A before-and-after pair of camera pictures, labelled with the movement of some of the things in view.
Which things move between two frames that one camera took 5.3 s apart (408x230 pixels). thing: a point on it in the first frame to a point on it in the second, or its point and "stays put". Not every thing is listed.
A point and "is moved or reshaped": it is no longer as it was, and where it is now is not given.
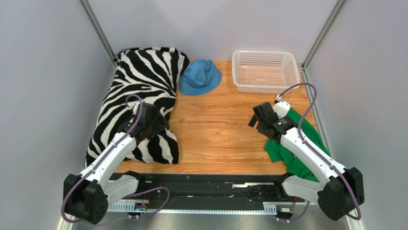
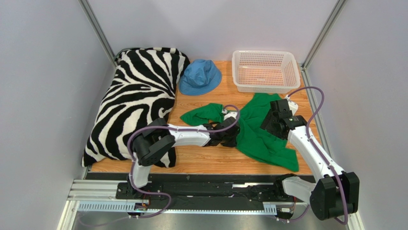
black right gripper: (263, 116) to (272, 118)
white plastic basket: (265, 72) stays put
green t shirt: (277, 152) is moved or reshaped
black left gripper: (161, 123) to (232, 143)
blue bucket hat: (200, 76) stays put
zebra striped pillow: (141, 75) stays put
